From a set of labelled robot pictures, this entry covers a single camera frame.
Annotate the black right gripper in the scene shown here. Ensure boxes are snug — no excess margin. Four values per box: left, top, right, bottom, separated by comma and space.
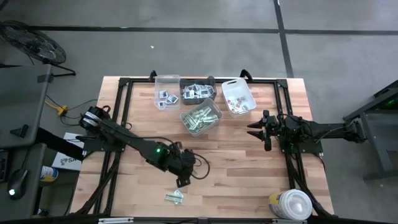
246, 109, 280, 152

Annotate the white cardboard box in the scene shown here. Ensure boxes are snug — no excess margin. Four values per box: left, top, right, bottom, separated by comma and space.
51, 132, 85, 172

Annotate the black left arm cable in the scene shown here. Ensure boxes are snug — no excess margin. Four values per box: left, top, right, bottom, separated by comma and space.
136, 136, 211, 181

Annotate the black computer mouse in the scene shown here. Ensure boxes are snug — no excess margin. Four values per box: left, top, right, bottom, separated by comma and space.
6, 168, 29, 200

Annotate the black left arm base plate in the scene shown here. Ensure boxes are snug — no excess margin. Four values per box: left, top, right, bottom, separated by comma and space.
76, 129, 128, 153

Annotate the grey desk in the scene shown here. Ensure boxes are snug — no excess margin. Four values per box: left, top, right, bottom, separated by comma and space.
0, 143, 47, 220

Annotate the grey side table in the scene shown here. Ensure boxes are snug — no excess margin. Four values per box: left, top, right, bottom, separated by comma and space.
0, 63, 52, 149

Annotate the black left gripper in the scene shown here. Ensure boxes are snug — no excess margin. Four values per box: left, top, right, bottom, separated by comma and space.
167, 142, 198, 189

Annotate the black plastic bin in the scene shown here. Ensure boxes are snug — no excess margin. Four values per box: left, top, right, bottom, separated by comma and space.
180, 76, 218, 106

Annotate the white plastic bin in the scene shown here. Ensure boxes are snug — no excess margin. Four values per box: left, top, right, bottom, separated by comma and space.
221, 77, 257, 118

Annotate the silver metal bracket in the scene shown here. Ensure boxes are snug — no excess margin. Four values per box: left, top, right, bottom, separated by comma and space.
272, 218, 307, 224
98, 217, 134, 224

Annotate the green striped adhesive bandage packet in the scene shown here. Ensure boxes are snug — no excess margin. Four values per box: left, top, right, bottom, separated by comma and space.
203, 113, 219, 125
164, 190, 185, 205
188, 120, 206, 131
191, 107, 212, 124
182, 113, 197, 125

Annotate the yellow power plug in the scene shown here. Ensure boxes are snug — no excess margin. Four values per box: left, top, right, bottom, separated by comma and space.
45, 99, 70, 116

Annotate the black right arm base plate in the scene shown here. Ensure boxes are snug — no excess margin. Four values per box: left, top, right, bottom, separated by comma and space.
278, 129, 330, 154

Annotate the clear plastic bin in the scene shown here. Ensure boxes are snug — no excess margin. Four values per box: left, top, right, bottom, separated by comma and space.
154, 73, 182, 112

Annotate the grey plastic bin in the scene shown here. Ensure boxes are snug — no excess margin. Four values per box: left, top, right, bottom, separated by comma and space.
179, 98, 223, 138

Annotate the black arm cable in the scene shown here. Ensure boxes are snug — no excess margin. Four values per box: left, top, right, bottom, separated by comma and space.
278, 112, 351, 144
136, 136, 211, 181

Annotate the black metal cart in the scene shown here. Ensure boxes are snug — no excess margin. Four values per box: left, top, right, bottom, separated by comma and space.
341, 79, 398, 181

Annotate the black keyboard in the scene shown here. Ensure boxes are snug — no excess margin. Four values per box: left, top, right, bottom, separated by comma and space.
0, 149, 9, 184

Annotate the white-lidded wipes canister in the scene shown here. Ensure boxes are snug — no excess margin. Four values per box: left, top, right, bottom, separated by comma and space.
267, 189, 313, 221

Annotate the black bracket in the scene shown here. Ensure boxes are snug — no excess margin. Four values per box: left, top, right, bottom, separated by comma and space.
9, 123, 30, 139

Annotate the black floor fan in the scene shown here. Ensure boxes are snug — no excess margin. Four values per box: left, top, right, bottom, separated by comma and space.
0, 20, 77, 78

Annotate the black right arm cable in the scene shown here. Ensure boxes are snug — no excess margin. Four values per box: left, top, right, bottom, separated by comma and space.
278, 112, 351, 144

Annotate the white blue yellow can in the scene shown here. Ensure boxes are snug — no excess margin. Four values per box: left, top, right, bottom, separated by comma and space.
40, 166, 59, 183

